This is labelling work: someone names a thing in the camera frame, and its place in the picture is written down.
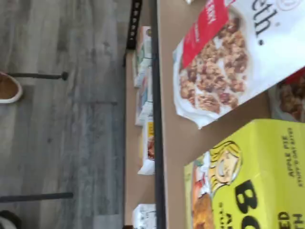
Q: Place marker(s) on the wooden shelf board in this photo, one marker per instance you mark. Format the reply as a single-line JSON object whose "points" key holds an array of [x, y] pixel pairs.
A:
{"points": [[133, 188], [171, 143]]}

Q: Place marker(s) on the black metal shelf beam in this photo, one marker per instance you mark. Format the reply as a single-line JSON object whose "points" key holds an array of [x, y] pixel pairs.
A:
{"points": [[158, 119]]}

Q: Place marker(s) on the green oatmeal box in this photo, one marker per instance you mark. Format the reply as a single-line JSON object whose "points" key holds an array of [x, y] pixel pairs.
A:
{"points": [[143, 62]]}

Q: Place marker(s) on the white patterned box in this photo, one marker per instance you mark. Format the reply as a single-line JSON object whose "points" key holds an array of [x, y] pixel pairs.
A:
{"points": [[145, 217]]}

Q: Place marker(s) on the red label granola bag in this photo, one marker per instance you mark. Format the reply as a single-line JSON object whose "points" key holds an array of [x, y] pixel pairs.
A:
{"points": [[226, 66]]}

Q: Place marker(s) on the black perforated shelf post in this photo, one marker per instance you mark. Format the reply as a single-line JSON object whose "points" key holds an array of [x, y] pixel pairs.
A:
{"points": [[134, 23]]}

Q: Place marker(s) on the black stand leg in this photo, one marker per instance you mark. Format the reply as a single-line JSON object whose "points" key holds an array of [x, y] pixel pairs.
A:
{"points": [[38, 75], [35, 197]]}

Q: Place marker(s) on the yellow label granola box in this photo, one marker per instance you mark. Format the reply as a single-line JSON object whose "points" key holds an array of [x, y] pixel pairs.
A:
{"points": [[149, 148]]}

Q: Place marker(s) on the green Bobo's apple pie box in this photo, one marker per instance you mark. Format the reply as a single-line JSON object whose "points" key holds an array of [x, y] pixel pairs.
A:
{"points": [[250, 181]]}

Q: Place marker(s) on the purely elizabeth granola bag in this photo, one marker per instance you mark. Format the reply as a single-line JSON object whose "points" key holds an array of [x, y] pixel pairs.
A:
{"points": [[290, 100]]}

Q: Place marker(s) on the blue oatmeal box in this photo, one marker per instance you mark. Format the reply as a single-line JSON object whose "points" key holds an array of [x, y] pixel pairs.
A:
{"points": [[144, 105]]}

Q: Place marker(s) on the brown object white rim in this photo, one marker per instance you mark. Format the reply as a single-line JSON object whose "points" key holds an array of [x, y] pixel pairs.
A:
{"points": [[8, 89]]}

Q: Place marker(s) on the black and white object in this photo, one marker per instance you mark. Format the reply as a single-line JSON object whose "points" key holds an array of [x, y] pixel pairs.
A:
{"points": [[8, 220]]}

